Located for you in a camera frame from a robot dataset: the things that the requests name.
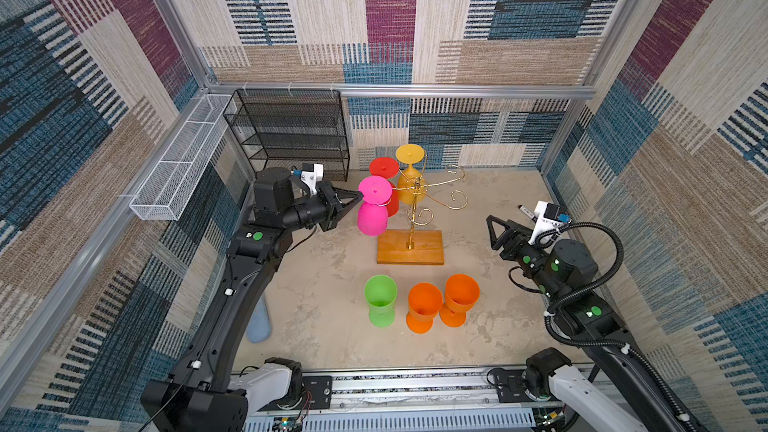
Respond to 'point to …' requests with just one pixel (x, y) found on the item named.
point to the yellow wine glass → (410, 182)
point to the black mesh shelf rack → (285, 128)
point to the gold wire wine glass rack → (422, 244)
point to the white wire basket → (161, 195)
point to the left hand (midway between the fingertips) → (364, 190)
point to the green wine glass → (380, 292)
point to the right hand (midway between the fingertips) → (495, 225)
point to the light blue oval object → (258, 328)
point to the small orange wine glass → (424, 303)
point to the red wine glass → (388, 168)
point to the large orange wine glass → (461, 293)
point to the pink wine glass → (372, 213)
